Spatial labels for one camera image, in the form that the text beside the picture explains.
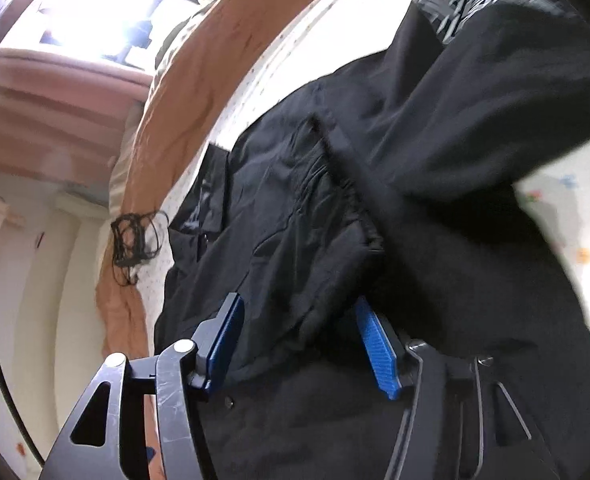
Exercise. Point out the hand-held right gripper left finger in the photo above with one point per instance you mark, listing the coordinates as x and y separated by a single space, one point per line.
227 340

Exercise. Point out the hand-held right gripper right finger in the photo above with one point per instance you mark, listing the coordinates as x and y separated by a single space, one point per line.
377 350

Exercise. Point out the black jacket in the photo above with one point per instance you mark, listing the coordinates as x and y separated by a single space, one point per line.
450 160

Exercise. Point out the floral white bed sheet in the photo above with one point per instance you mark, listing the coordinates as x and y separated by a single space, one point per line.
575 210

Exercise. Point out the orange quilt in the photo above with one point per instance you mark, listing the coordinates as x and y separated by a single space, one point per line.
210 75

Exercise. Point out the pink curtain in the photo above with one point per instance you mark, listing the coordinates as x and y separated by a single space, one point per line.
50 120

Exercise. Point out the window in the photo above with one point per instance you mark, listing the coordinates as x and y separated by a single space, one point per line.
100 20

